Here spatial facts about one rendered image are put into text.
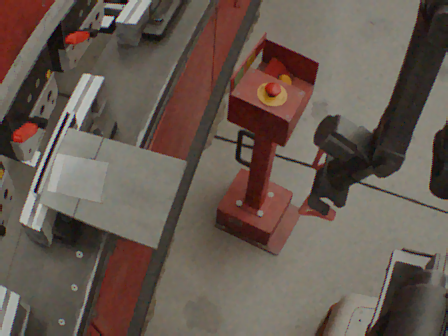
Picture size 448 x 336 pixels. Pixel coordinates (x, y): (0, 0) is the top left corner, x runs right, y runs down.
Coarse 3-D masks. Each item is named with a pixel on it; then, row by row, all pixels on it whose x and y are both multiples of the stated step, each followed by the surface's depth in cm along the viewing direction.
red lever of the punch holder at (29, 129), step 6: (30, 120) 88; (36, 120) 87; (42, 120) 87; (24, 126) 83; (30, 126) 83; (36, 126) 85; (42, 126) 87; (18, 132) 80; (24, 132) 81; (30, 132) 83; (18, 138) 80; (24, 138) 81
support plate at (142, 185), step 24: (72, 144) 116; (96, 144) 116; (120, 144) 116; (120, 168) 114; (144, 168) 114; (168, 168) 114; (48, 192) 110; (120, 192) 111; (144, 192) 111; (168, 192) 112; (72, 216) 108; (96, 216) 109; (120, 216) 109; (144, 216) 109; (168, 216) 110; (144, 240) 107
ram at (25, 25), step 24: (0, 0) 63; (24, 0) 71; (48, 0) 79; (72, 0) 89; (0, 24) 66; (24, 24) 74; (0, 48) 69; (0, 72) 72; (24, 72) 81; (0, 120) 77
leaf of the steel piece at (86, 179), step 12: (72, 168) 113; (84, 168) 113; (96, 168) 113; (108, 168) 111; (60, 180) 111; (72, 180) 112; (84, 180) 112; (96, 180) 112; (60, 192) 110; (72, 192) 110; (84, 192) 111; (96, 192) 111
